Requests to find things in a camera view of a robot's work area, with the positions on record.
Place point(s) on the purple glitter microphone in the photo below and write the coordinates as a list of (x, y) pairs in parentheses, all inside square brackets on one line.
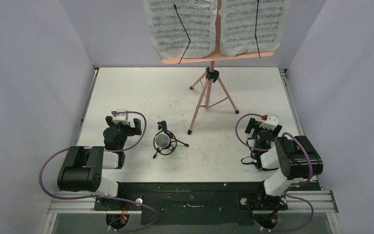
[(162, 140)]

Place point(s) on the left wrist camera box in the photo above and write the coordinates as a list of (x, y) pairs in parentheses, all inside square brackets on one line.
[(120, 116)]

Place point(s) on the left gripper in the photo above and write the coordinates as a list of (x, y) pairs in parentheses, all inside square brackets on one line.
[(132, 131)]

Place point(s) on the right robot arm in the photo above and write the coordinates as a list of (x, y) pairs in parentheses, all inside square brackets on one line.
[(292, 159)]

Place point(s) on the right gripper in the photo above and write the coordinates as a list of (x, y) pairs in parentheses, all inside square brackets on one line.
[(250, 126)]

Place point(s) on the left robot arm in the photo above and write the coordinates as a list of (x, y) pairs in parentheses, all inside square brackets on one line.
[(82, 168)]

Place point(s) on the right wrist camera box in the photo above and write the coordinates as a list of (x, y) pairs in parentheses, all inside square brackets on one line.
[(269, 122)]

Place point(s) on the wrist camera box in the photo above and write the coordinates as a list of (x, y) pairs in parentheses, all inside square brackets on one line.
[(120, 116), (269, 122)]

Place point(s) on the pink music stand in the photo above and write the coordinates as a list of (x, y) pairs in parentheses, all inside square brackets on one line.
[(211, 76)]

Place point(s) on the black microphone tripod mount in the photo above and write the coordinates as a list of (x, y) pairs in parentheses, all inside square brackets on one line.
[(162, 127)]

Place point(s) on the sheet music page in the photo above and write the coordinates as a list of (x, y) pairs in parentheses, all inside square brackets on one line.
[(252, 26), (182, 29)]

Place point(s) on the aluminium rail frame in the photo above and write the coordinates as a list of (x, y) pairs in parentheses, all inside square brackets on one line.
[(172, 94)]

